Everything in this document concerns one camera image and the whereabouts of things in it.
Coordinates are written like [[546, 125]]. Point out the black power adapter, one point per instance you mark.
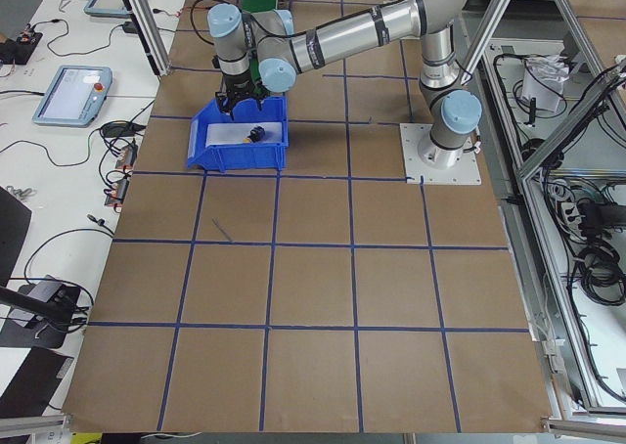
[[129, 28]]

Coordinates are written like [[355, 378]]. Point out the blue bin left side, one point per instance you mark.
[[242, 156]]

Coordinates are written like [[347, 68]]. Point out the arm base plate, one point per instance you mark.
[[427, 164]]

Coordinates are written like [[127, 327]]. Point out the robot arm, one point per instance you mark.
[[260, 53]]

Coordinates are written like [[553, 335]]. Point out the teach pendant far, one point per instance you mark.
[[106, 9]]

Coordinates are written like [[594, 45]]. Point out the teach pendant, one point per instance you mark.
[[106, 9], [74, 97]]

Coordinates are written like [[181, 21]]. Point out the white foam pad left bin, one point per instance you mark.
[[233, 133]]

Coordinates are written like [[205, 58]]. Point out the aluminium frame post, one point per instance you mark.
[[142, 18]]

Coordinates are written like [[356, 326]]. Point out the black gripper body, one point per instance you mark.
[[238, 83]]

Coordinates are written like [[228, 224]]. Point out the teach pendant near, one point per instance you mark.
[[74, 97]]

